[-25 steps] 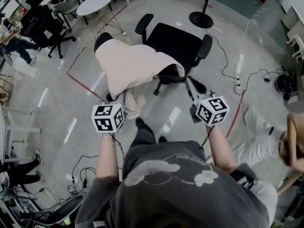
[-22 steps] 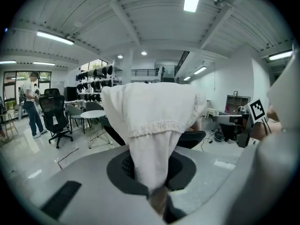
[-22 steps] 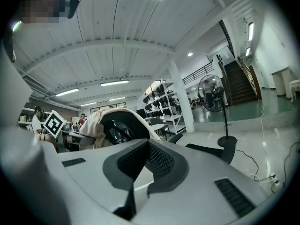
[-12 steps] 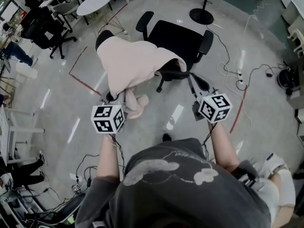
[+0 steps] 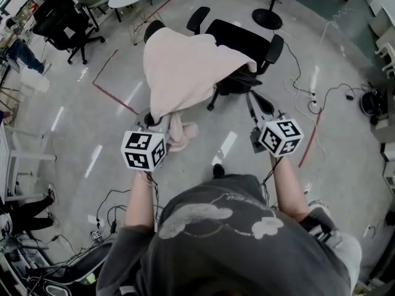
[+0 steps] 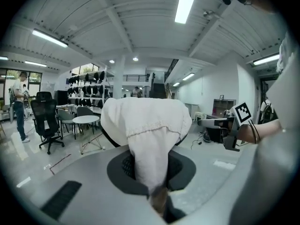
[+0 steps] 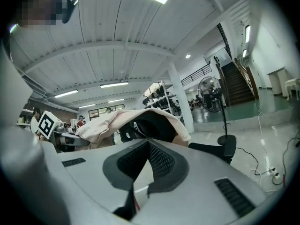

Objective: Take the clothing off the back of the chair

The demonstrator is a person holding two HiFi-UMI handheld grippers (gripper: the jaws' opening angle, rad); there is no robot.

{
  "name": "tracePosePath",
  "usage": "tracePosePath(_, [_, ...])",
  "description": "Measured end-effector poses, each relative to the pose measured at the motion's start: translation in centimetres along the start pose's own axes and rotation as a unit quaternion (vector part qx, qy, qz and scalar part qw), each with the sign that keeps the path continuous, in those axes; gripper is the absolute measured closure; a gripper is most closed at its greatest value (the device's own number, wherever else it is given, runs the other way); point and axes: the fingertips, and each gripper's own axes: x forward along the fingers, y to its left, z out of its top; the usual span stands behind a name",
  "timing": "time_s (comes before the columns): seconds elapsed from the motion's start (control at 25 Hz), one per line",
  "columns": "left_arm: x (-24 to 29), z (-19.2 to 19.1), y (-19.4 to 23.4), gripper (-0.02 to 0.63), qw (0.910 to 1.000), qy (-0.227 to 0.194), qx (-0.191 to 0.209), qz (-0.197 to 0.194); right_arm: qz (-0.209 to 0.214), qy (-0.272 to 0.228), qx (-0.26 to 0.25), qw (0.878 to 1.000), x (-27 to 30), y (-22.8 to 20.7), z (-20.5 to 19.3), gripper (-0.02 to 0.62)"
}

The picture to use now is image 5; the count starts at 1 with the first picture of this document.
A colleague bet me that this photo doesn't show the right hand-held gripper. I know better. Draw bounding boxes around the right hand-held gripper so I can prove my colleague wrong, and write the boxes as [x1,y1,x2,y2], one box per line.
[245,90,305,158]

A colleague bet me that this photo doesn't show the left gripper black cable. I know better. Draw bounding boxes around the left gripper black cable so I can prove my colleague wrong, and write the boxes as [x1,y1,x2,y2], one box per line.
[96,177,164,237]

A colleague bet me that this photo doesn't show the person's right forearm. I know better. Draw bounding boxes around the person's right forearm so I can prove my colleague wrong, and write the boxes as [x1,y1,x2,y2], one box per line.
[270,154,310,221]

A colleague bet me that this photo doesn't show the black office chair with armrests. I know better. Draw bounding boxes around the black office chair with armrests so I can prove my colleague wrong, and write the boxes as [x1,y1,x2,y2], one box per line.
[143,6,285,112]

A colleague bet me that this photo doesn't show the long black floor cable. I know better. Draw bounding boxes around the long black floor cable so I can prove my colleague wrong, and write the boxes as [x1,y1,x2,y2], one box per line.
[282,46,365,117]

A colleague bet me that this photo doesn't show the round black floor device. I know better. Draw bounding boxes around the round black floor device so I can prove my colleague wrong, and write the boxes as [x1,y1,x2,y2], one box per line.
[360,89,385,125]

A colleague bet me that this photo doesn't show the long white cable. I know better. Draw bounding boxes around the long white cable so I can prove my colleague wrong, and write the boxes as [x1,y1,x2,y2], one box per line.
[285,7,356,166]

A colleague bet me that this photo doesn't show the flat white power strip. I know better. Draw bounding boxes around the flat white power strip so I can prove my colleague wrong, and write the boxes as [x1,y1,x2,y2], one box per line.
[87,214,106,228]

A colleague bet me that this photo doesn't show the person's grey printed shirt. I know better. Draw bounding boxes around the person's grey printed shirt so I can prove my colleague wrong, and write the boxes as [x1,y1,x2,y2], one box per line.
[95,174,352,296]

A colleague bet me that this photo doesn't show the black white curved machine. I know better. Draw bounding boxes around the black white curved machine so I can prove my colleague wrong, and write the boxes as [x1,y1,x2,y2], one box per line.
[39,242,115,296]

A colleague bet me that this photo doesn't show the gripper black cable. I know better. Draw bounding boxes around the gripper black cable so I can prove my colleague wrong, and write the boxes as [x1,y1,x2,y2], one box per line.
[96,177,164,237]
[261,155,283,209]

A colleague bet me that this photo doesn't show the white desk frame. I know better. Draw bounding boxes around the white desk frame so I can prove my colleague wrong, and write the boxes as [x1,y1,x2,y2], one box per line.
[0,125,58,202]

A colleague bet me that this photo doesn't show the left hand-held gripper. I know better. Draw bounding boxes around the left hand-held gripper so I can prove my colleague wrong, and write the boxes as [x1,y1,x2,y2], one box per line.
[121,110,172,173]

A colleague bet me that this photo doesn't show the black mesh office chair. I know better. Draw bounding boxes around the black mesh office chair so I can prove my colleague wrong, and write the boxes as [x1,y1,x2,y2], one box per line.
[32,0,106,65]

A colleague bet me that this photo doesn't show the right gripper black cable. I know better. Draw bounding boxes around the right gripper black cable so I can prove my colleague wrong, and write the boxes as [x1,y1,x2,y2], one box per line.
[261,155,283,209]

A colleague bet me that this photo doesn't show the pale pink clothes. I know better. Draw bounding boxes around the pale pink clothes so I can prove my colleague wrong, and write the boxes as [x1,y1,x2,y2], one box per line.
[143,27,259,153]

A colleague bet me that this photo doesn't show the person's left forearm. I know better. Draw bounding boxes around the person's left forearm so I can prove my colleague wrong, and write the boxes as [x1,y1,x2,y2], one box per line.
[124,170,158,232]

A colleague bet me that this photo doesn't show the black floor fan stand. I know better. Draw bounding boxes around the black floor fan stand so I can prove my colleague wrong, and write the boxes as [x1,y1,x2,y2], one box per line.
[251,0,283,30]

